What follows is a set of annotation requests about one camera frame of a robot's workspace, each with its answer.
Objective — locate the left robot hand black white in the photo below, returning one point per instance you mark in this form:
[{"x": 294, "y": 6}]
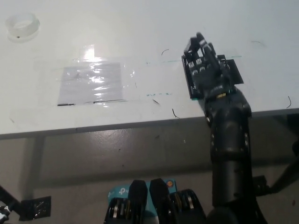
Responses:
[{"x": 4, "y": 212}]

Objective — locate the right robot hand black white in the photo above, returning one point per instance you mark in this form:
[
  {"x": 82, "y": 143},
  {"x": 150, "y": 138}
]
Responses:
[{"x": 210, "y": 77}]

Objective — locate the black stapler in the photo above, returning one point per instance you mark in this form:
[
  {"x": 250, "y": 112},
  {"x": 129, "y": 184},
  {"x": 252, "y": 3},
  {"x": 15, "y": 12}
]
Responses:
[{"x": 187, "y": 74}]

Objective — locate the white paper sheet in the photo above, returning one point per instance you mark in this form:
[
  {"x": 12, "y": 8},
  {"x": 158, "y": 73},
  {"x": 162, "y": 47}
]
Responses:
[{"x": 91, "y": 84}]

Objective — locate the green tape strip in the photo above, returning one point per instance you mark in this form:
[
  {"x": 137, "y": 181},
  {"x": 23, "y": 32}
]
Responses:
[{"x": 195, "y": 99}]

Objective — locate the black floor tape patch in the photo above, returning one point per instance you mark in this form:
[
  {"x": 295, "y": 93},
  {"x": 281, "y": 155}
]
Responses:
[
  {"x": 260, "y": 185},
  {"x": 36, "y": 207}
]

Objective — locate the black frame leg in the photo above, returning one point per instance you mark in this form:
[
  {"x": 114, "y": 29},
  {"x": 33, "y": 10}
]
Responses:
[
  {"x": 283, "y": 177},
  {"x": 9, "y": 198}
]

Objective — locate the teal router box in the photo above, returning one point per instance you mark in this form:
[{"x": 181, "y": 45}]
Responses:
[{"x": 119, "y": 192}]

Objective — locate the clear plastic film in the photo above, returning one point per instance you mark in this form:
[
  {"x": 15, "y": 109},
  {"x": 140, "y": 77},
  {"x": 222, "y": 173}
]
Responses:
[{"x": 140, "y": 79}]

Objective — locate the clear tape roll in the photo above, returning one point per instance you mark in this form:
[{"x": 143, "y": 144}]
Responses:
[{"x": 22, "y": 25}]

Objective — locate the grey table leg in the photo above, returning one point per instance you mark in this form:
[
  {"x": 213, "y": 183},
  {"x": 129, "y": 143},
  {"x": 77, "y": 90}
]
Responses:
[{"x": 35, "y": 163}]

